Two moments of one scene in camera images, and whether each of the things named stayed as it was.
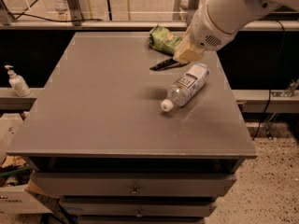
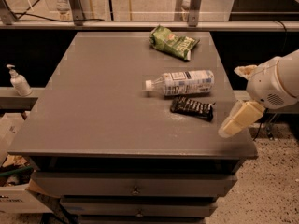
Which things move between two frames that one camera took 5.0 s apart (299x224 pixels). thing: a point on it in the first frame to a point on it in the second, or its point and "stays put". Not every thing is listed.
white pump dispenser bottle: [18, 82] stays put
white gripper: [206, 32] to [265, 84]
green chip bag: [163, 40] stays put
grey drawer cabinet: [98, 138] stays put
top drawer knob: [135, 192] stays put
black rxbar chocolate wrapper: [168, 63] to [187, 106]
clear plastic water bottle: [186, 87] to [182, 82]
